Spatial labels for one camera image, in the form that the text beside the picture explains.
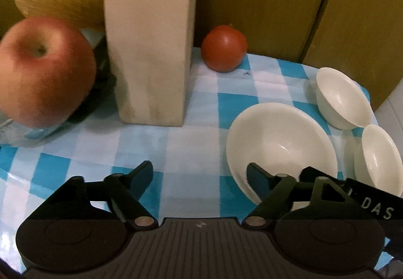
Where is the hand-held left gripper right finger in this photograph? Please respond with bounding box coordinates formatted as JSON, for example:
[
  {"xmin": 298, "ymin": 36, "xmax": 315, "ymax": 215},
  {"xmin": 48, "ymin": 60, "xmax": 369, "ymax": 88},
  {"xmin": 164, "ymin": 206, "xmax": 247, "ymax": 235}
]
[{"xmin": 242, "ymin": 163, "xmax": 362, "ymax": 230}]

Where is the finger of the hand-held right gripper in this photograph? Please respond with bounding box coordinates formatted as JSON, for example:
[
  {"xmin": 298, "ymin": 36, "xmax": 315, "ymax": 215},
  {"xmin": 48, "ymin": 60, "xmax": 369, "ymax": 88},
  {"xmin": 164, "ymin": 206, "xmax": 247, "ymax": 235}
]
[{"xmin": 299, "ymin": 166, "xmax": 347, "ymax": 192}]

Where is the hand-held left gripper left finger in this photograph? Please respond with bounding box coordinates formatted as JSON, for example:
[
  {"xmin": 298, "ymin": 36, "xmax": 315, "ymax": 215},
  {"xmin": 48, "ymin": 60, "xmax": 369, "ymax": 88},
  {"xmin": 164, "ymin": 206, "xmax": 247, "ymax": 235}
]
[{"xmin": 34, "ymin": 160, "xmax": 159, "ymax": 230}]

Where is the large cream bowl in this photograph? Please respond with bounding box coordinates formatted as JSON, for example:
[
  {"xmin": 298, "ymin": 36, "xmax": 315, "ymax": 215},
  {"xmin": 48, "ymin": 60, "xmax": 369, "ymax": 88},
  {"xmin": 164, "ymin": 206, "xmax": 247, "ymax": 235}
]
[{"xmin": 226, "ymin": 102, "xmax": 339, "ymax": 206}]

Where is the small cream bowl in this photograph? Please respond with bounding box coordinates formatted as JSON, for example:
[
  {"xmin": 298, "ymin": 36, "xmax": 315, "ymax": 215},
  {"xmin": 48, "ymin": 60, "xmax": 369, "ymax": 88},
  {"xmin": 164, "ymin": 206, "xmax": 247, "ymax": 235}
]
[
  {"xmin": 354, "ymin": 124, "xmax": 403, "ymax": 198},
  {"xmin": 315, "ymin": 67, "xmax": 375, "ymax": 130}
]

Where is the blue white checkered tablecloth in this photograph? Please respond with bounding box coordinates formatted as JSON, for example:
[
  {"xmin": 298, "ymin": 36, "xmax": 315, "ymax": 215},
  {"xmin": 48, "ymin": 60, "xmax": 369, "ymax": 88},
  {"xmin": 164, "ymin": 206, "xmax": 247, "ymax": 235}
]
[{"xmin": 0, "ymin": 46, "xmax": 403, "ymax": 275}]

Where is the steel pot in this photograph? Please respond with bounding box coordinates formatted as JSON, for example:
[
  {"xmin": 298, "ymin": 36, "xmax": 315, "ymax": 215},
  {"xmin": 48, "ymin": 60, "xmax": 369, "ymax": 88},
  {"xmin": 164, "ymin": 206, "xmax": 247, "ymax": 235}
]
[{"xmin": 0, "ymin": 118, "xmax": 62, "ymax": 142}]

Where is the red tomato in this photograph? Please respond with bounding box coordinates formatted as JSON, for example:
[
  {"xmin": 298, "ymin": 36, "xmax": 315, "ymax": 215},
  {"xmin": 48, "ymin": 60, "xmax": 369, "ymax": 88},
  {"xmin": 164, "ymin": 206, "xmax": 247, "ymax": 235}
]
[{"xmin": 201, "ymin": 25, "xmax": 248, "ymax": 73}]

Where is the wooden knife block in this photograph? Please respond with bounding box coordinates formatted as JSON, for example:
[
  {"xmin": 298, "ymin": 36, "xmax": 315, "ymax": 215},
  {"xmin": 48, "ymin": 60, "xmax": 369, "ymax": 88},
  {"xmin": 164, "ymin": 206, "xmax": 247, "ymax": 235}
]
[{"xmin": 103, "ymin": 0, "xmax": 201, "ymax": 126}]

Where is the red yellow apple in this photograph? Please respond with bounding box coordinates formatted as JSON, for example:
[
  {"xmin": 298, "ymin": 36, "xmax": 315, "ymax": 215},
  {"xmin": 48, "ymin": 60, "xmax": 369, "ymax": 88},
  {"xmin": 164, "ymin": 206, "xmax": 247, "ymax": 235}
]
[{"xmin": 0, "ymin": 16, "xmax": 97, "ymax": 129}]

